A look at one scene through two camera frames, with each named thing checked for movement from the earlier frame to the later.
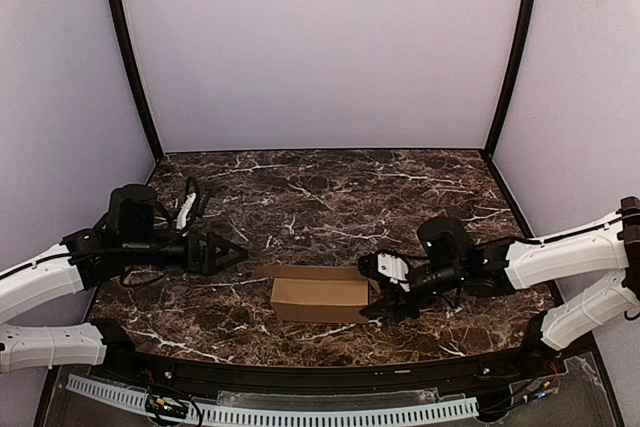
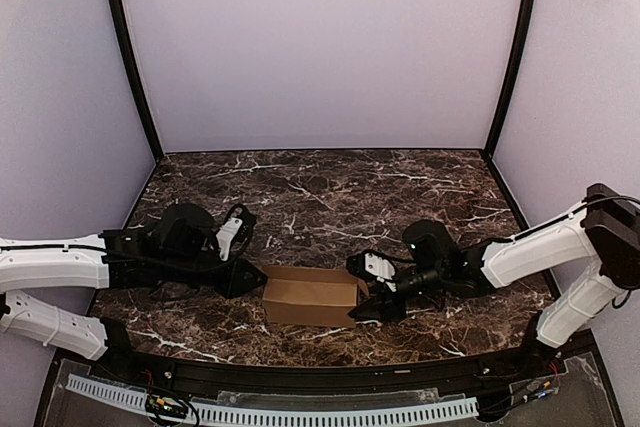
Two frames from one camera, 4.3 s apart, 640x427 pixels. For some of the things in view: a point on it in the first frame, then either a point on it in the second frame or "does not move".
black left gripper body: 201,255 to 230,277
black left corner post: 117,20 does not move
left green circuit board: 163,405 does not move
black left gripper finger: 228,253 to 244,277
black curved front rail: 110,349 does not move
